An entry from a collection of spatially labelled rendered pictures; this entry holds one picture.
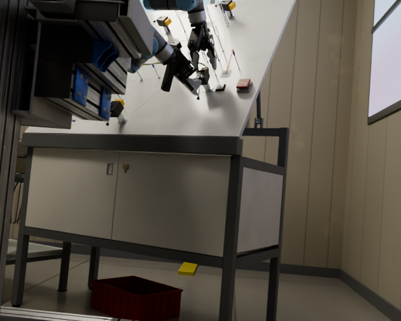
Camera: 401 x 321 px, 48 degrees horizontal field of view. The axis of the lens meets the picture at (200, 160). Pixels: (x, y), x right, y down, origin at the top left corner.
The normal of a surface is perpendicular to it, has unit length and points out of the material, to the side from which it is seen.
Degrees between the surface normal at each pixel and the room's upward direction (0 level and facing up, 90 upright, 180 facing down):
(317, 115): 90
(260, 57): 54
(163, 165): 90
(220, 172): 90
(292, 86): 90
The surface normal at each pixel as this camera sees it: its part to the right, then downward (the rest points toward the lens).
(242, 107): -0.33, -0.66
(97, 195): -0.47, -0.10
